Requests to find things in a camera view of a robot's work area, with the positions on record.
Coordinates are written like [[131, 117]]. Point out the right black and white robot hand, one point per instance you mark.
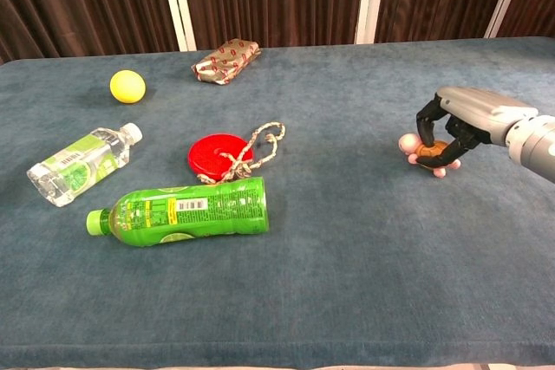
[[485, 110]]

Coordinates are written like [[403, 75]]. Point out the pink and orange turtle toy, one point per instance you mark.
[[407, 141]]

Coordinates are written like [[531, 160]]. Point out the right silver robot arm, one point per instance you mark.
[[537, 144]]

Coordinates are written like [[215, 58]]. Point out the blue table cloth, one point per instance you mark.
[[325, 257]]

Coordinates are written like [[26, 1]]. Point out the gold red-patterned wrapped package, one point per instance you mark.
[[225, 61]]

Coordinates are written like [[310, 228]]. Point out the red round disc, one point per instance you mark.
[[208, 155]]

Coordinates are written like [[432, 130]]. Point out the green tea bottle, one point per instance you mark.
[[186, 212]]

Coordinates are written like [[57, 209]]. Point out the yellow ball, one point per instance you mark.
[[127, 86]]

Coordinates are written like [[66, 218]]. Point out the clear water bottle green label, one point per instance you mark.
[[78, 166]]

